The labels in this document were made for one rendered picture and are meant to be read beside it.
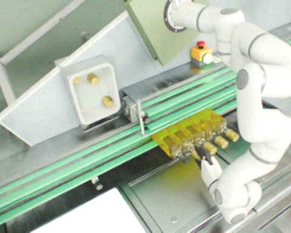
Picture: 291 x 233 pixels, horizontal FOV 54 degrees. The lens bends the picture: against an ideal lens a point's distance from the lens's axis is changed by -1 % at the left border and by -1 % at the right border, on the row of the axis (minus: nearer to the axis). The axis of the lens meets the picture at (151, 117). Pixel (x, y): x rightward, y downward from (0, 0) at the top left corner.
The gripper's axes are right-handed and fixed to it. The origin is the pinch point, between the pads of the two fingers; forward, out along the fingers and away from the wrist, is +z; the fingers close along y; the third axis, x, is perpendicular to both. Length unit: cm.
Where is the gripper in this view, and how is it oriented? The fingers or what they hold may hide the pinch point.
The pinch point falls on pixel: (200, 156)
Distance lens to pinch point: 113.6
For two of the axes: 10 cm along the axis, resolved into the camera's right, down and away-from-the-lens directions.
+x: -9.5, 2.5, -1.7
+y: -0.9, -7.8, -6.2
